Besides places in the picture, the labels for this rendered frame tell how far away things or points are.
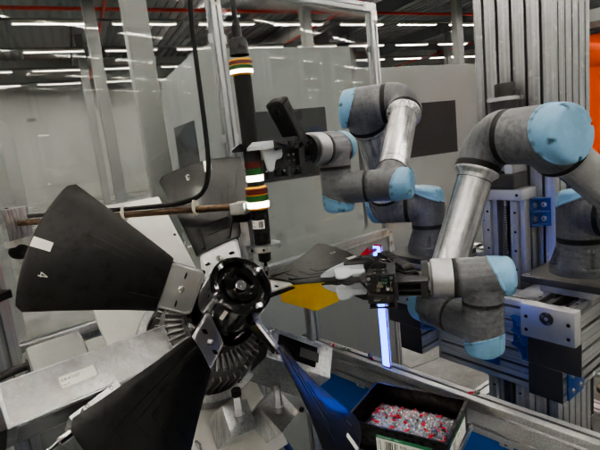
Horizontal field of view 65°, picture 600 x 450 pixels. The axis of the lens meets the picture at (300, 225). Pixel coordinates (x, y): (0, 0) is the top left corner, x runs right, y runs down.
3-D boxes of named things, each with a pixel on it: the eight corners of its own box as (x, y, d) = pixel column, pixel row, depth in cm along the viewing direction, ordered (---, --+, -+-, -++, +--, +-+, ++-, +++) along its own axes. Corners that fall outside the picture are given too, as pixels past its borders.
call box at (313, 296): (281, 305, 148) (277, 273, 146) (304, 296, 154) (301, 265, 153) (316, 316, 136) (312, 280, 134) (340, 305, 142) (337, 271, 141)
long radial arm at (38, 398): (152, 347, 101) (165, 323, 93) (166, 379, 98) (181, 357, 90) (-6, 407, 82) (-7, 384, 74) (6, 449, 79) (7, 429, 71)
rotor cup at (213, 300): (167, 310, 90) (186, 275, 81) (218, 272, 101) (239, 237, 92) (220, 365, 88) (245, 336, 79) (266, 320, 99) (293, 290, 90)
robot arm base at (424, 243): (426, 243, 178) (424, 217, 176) (461, 247, 166) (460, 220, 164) (399, 252, 169) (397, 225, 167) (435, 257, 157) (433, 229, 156)
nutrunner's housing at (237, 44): (253, 263, 94) (221, 21, 86) (259, 259, 98) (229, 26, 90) (271, 262, 93) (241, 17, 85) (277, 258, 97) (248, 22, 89)
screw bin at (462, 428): (346, 448, 101) (343, 418, 100) (378, 407, 115) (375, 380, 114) (449, 478, 90) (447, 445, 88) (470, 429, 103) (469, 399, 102)
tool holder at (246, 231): (231, 254, 93) (225, 205, 91) (244, 246, 100) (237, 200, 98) (275, 253, 91) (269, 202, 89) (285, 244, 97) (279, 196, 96)
